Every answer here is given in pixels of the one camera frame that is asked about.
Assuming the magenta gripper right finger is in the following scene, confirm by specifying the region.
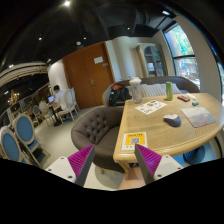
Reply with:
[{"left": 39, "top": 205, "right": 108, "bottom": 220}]
[{"left": 135, "top": 144, "right": 162, "bottom": 184}]

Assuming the yellow QR code sticker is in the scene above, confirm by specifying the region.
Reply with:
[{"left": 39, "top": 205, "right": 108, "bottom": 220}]
[{"left": 121, "top": 132, "right": 148, "bottom": 151}]

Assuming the grey curved sofa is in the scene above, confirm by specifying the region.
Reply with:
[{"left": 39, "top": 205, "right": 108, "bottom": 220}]
[{"left": 102, "top": 76, "right": 200, "bottom": 107}]

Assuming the blue upholstered chair left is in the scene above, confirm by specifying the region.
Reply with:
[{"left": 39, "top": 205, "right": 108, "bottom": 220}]
[{"left": 1, "top": 129, "right": 29, "bottom": 164}]

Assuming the green cylindrical bottle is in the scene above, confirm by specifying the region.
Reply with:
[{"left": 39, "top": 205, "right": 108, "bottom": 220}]
[{"left": 166, "top": 82, "right": 173, "bottom": 101}]

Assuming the white wooden chair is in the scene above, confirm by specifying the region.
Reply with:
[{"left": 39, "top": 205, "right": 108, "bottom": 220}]
[{"left": 58, "top": 89, "right": 78, "bottom": 120}]

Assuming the small teal object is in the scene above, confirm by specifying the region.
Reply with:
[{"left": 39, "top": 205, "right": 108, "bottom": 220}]
[{"left": 192, "top": 101, "right": 199, "bottom": 106}]

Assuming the brown wooden double door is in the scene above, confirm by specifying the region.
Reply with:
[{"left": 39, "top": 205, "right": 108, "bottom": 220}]
[{"left": 62, "top": 42, "right": 114, "bottom": 109}]

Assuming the black orange backpack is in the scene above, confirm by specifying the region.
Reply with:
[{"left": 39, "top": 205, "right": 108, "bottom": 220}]
[{"left": 109, "top": 84, "right": 132, "bottom": 107}]

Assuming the white printed menu card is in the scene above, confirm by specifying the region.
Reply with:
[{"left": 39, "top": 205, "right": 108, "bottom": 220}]
[{"left": 136, "top": 100, "right": 166, "bottom": 115}]

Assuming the blue upholstered chair near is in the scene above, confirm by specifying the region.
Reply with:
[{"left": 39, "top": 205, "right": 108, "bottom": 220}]
[{"left": 13, "top": 113, "right": 50, "bottom": 166}]

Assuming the blue chair far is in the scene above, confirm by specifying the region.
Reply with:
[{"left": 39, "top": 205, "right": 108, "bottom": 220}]
[{"left": 33, "top": 105, "right": 45, "bottom": 123}]

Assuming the grey tufted armchair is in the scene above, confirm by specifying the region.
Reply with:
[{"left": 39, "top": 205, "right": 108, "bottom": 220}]
[{"left": 71, "top": 107, "right": 124, "bottom": 173}]

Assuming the blue upholstered chair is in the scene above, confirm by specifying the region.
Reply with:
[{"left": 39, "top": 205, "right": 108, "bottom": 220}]
[
  {"left": 1, "top": 129, "right": 29, "bottom": 164},
  {"left": 13, "top": 113, "right": 50, "bottom": 166}
]

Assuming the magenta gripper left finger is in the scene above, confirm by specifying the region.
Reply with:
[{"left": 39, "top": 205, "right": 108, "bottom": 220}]
[{"left": 68, "top": 145, "right": 95, "bottom": 187}]

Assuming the red black phone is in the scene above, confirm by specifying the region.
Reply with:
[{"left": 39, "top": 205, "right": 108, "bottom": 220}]
[{"left": 177, "top": 95, "right": 190, "bottom": 102}]

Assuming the grey white computer mouse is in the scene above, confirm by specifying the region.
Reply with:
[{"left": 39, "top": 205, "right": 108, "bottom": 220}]
[{"left": 163, "top": 114, "right": 182, "bottom": 127}]

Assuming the grey orange mouse pad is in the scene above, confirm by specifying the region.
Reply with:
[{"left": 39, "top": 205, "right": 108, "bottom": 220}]
[{"left": 182, "top": 107, "right": 216, "bottom": 128}]

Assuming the seated person white shirt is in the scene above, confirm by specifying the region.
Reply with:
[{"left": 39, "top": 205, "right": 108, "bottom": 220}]
[{"left": 54, "top": 85, "right": 68, "bottom": 121}]

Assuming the clear plastic blender bottle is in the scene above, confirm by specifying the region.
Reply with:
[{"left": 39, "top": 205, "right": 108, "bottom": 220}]
[{"left": 129, "top": 77, "right": 142, "bottom": 104}]

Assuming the striped white cushion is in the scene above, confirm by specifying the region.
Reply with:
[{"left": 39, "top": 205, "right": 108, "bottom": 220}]
[{"left": 125, "top": 82, "right": 182, "bottom": 99}]

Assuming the cream glass display cabinet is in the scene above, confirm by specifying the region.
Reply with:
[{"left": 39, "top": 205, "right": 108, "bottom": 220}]
[{"left": 136, "top": 43, "right": 167, "bottom": 77}]

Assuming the large glass window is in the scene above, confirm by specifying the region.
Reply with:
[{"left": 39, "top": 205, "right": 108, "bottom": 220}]
[{"left": 165, "top": 24, "right": 200, "bottom": 86}]

